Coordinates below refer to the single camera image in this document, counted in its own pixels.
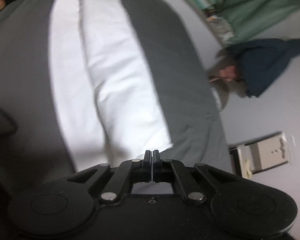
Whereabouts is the dark teal hanging jacket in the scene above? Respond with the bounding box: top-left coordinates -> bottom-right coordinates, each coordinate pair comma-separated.
227,38 -> 300,98

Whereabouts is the grey window shelf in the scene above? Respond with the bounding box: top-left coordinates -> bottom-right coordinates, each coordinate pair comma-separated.
164,0 -> 231,47

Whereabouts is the grey bed sheet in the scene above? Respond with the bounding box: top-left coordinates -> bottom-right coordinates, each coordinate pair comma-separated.
0,0 -> 232,194

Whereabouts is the beige folding chair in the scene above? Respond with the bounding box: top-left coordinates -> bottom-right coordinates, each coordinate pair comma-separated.
230,132 -> 290,179

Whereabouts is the white cloth garment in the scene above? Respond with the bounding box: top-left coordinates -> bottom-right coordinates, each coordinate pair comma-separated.
49,0 -> 173,171

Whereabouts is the woven basket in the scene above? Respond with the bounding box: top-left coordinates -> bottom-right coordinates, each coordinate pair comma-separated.
209,78 -> 230,112

